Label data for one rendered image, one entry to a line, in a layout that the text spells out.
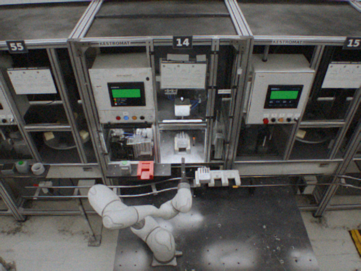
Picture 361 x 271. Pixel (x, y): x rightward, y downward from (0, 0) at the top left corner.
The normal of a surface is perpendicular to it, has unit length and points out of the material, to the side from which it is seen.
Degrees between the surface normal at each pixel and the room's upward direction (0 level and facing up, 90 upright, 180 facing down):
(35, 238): 0
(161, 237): 6
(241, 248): 0
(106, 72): 90
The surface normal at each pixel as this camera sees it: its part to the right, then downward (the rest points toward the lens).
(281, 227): 0.00, -0.74
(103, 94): 0.02, 0.66
